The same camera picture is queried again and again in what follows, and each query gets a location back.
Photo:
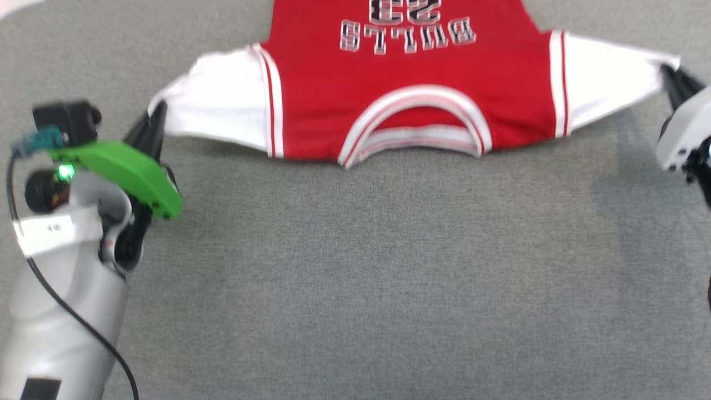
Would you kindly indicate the grey fabric work surface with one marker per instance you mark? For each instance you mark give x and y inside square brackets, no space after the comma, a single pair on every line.
[389,278]

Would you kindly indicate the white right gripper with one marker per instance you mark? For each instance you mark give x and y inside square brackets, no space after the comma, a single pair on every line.
[686,130]

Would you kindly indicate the red white basketball jersey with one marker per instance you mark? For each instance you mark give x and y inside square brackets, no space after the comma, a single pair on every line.
[416,66]

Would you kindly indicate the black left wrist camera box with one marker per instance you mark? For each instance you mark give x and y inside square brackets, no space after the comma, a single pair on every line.
[66,119]

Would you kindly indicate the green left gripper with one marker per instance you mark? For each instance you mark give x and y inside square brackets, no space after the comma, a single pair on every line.
[128,166]

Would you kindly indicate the white paper label tape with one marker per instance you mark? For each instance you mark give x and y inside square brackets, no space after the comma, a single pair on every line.
[50,230]

